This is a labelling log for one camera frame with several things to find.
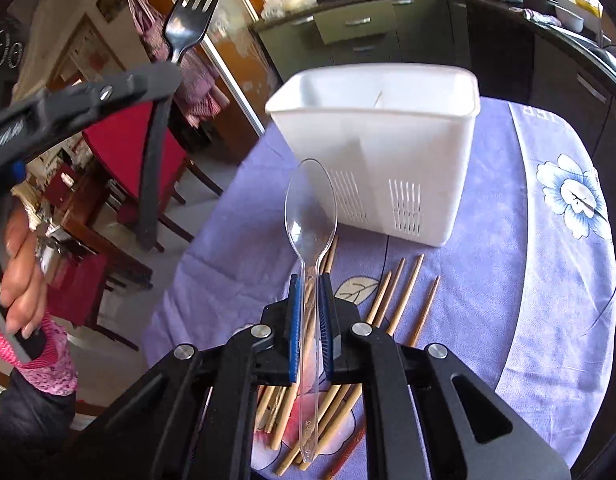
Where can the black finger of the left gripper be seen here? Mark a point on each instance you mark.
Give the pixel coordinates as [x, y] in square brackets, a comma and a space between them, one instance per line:
[150, 172]

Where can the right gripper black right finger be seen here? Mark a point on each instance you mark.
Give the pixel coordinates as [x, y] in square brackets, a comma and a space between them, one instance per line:
[427, 414]

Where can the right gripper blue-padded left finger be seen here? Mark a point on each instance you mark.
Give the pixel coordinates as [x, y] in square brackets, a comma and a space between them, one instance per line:
[191, 415]

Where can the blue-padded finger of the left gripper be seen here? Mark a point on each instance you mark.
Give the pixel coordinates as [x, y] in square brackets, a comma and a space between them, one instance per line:
[18, 171]

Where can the clear plastic spoon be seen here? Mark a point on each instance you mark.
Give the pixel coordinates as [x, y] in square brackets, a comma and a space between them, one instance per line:
[310, 217]

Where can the dark-tipped bamboo chopstick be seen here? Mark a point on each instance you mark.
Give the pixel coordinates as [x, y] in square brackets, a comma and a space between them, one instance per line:
[336, 317]

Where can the black plastic fork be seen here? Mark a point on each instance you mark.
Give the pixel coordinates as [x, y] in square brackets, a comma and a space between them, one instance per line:
[186, 25]

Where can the person's left hand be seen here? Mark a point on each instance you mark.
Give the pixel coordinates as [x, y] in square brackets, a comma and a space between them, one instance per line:
[23, 289]

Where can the purple checkered apron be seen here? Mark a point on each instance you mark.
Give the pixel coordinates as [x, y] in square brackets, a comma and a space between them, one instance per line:
[198, 97]

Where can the glass sliding door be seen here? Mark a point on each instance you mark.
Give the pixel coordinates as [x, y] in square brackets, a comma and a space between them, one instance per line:
[238, 56]

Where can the red-covered wooden chair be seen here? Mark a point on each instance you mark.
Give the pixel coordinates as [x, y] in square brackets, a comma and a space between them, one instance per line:
[78, 196]

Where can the purple floral tablecloth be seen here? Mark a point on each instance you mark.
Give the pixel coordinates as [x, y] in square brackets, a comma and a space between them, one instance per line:
[524, 292]

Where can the white plastic utensil holder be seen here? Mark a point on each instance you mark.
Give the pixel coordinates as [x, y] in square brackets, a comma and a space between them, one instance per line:
[395, 139]

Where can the green lower cabinets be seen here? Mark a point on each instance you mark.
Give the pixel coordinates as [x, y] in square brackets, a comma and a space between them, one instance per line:
[371, 31]

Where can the dark counter cabinets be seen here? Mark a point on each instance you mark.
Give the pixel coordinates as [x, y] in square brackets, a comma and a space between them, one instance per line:
[518, 60]

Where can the white bowl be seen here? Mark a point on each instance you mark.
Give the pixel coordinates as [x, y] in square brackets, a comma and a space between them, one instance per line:
[569, 20]

